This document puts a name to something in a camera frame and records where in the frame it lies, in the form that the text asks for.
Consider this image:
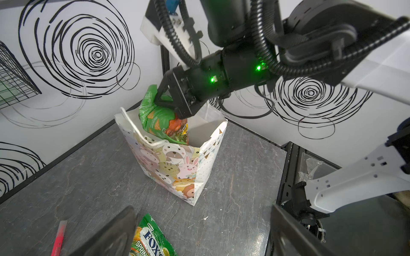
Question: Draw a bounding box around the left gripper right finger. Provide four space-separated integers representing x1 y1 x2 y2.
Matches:
270 205 334 256

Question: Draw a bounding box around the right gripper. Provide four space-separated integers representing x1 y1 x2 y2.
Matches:
154 51 231 119

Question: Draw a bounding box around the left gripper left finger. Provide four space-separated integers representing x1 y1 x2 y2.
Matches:
71 206 137 256

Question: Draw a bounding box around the green Fox's candy bag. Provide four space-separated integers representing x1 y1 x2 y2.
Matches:
129 213 177 256

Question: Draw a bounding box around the green orange snack bag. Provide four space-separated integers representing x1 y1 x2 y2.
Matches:
139 84 189 145

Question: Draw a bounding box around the white patterned paper bag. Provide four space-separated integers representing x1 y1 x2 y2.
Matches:
114 103 227 205

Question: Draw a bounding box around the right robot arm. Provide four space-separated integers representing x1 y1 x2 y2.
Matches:
150 1 410 220

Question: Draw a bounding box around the pink marker pen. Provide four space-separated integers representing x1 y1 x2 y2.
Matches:
51 220 68 256

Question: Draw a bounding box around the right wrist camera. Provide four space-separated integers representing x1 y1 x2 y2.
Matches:
141 1 203 68

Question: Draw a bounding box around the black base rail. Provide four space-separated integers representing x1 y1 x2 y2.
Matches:
265 140 340 256

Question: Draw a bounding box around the black wire wall basket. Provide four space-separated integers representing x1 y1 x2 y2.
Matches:
0 42 42 109

